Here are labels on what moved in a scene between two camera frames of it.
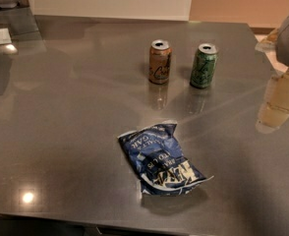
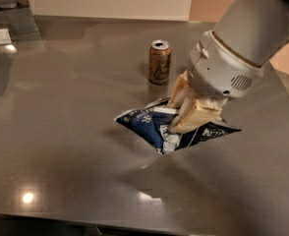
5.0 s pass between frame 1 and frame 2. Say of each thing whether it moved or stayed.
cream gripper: moved
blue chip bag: moved
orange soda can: stayed
